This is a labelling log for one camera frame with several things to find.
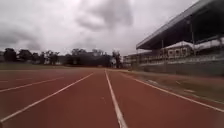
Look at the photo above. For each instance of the row of trees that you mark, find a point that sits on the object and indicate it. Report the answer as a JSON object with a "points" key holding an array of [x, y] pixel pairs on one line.
{"points": [[80, 57]]}

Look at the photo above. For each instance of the red running track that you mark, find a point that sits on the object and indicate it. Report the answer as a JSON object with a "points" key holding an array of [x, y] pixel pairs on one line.
{"points": [[83, 106]]}

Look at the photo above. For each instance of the grandstand with roof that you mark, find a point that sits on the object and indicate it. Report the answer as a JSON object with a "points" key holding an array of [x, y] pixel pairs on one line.
{"points": [[186, 50]]}

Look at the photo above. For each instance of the grey paved strip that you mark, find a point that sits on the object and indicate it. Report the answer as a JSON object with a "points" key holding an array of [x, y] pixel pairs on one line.
{"points": [[196, 85]]}

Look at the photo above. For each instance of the grass field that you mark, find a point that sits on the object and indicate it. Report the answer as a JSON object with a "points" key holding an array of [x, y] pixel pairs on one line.
{"points": [[23, 66]]}

